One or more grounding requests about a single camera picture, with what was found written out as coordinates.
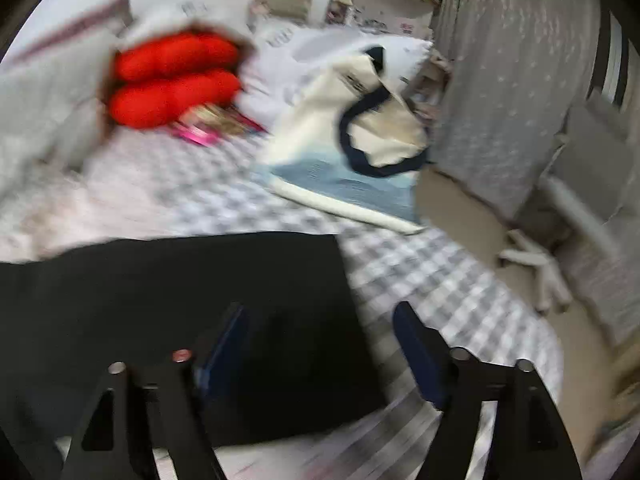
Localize black garment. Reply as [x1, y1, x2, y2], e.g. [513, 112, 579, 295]
[1, 232, 386, 448]

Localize grey office chair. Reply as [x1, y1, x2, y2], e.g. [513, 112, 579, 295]
[497, 91, 634, 315]

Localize checkered cherry bed sheet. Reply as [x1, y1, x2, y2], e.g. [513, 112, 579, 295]
[1, 130, 563, 479]

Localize light blue folded cloth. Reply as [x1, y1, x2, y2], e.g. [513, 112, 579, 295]
[259, 153, 425, 235]

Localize grey duvet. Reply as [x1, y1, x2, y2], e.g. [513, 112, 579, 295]
[1, 26, 119, 197]

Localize pink snack packet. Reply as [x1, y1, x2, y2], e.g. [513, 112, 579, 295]
[168, 104, 262, 146]

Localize red cushion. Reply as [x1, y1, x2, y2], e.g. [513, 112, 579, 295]
[107, 30, 242, 129]

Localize grey patterned curtain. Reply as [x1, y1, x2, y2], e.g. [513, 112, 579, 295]
[433, 0, 600, 220]

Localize cream tote bag navy handles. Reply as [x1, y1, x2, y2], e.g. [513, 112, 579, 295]
[262, 44, 428, 178]

